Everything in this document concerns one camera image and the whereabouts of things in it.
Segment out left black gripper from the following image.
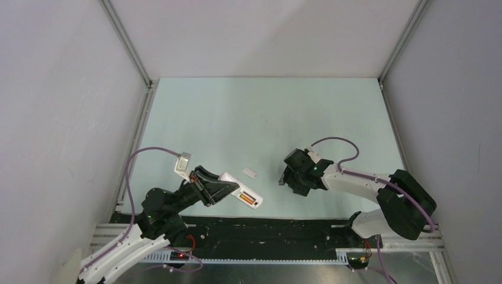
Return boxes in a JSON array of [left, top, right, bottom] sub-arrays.
[[168, 164, 240, 215]]

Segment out white remote control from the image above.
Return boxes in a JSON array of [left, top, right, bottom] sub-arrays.
[[218, 172, 263, 209]]

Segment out orange battery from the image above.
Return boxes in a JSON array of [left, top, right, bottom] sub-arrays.
[[239, 192, 256, 206]]

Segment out white battery cover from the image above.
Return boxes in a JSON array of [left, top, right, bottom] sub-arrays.
[[242, 167, 258, 179]]

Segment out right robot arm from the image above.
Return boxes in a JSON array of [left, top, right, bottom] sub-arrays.
[[279, 149, 437, 247]]

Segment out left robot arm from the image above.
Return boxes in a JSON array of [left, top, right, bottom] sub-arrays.
[[76, 166, 244, 283]]

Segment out left controller board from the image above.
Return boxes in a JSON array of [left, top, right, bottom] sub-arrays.
[[169, 251, 190, 262]]

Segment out controller board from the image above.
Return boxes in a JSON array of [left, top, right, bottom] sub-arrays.
[[347, 257, 371, 270], [169, 251, 190, 262]]

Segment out right controller board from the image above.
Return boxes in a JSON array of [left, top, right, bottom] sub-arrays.
[[347, 257, 371, 270]]

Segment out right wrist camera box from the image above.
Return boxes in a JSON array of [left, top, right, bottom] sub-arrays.
[[306, 146, 321, 164]]

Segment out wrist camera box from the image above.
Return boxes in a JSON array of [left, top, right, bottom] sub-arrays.
[[306, 146, 321, 164], [174, 152, 191, 181]]

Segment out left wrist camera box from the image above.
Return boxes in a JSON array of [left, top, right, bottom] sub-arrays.
[[174, 152, 191, 181]]

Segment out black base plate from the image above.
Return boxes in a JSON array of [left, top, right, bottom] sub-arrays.
[[110, 212, 383, 262]]

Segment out aluminium frame rail front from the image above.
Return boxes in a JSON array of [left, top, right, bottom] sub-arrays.
[[91, 223, 446, 265]]

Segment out left aluminium frame post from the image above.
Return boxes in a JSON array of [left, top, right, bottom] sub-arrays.
[[98, 0, 160, 212]]

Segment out aluminium frame post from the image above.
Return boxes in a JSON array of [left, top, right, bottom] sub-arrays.
[[378, 0, 434, 92], [98, 0, 160, 212]]

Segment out right aluminium frame post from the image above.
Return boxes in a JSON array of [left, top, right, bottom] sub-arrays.
[[378, 0, 434, 92]]

